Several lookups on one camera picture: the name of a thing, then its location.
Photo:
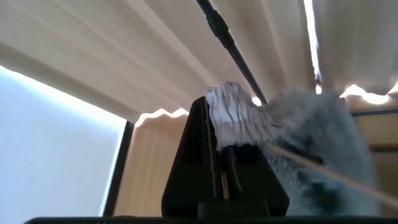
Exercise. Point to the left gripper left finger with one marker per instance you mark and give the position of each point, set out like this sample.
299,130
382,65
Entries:
192,161

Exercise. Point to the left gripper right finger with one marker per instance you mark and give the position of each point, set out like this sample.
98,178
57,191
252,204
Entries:
258,186

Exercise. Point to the pale grey shorts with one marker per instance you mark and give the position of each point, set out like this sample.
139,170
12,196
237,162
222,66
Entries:
311,124

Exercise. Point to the pink clothes hanger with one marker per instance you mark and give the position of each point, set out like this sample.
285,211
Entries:
342,177

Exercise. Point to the black clothes rack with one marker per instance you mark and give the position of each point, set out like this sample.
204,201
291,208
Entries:
222,29

